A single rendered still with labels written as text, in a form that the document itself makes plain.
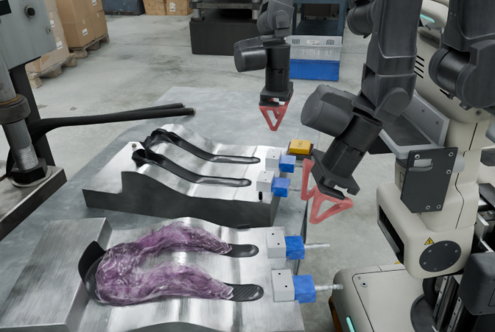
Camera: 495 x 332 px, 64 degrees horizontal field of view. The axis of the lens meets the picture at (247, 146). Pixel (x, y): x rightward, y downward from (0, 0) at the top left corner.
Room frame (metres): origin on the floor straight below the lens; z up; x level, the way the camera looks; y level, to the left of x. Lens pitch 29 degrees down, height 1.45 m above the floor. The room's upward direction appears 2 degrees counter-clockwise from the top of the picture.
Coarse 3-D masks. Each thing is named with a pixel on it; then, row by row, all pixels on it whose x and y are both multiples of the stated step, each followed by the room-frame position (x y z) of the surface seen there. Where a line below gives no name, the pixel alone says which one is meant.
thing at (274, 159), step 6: (270, 150) 0.92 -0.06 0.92; (276, 150) 0.92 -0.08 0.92; (270, 156) 0.89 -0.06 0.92; (276, 156) 0.89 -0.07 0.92; (282, 156) 0.91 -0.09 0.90; (288, 156) 0.91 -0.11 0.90; (294, 156) 0.91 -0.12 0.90; (270, 162) 0.88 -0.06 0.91; (276, 162) 0.88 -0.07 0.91; (282, 162) 0.88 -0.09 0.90; (288, 162) 0.88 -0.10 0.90; (294, 162) 0.88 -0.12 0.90; (282, 168) 0.88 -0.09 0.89; (288, 168) 0.87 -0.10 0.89; (294, 168) 0.88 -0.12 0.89
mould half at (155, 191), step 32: (128, 160) 0.99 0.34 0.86; (192, 160) 0.92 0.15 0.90; (96, 192) 0.84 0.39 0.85; (128, 192) 0.82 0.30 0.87; (160, 192) 0.80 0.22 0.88; (192, 192) 0.79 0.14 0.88; (224, 192) 0.78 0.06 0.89; (256, 192) 0.77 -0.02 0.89; (224, 224) 0.76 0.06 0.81; (256, 224) 0.74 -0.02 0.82
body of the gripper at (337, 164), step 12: (336, 144) 0.57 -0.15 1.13; (348, 144) 0.56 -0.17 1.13; (324, 156) 0.58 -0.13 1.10; (336, 156) 0.56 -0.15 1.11; (348, 156) 0.55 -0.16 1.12; (360, 156) 0.56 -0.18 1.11; (324, 168) 0.56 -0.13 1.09; (336, 168) 0.55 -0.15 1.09; (348, 168) 0.55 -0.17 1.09; (336, 180) 0.53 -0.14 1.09; (348, 180) 0.55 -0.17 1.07; (348, 192) 0.53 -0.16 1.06
